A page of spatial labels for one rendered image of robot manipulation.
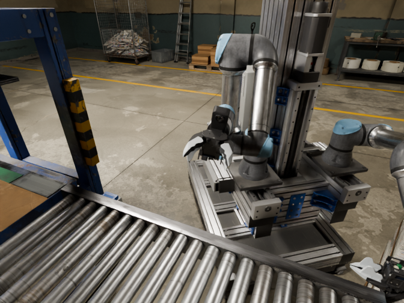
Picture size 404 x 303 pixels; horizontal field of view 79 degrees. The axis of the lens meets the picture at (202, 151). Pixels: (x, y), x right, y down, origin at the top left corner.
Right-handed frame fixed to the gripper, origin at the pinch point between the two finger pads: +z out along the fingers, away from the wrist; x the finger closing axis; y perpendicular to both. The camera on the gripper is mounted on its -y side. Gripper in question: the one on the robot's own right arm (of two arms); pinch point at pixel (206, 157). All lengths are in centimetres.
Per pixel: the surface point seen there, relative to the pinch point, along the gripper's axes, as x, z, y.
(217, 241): -8.4, -10.7, 42.9
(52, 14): 77, -46, -19
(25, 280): 49, 18, 51
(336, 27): -181, -671, -6
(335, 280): -47, -4, 38
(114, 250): 27, 2, 48
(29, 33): 78, -35, -13
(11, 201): 85, -12, 56
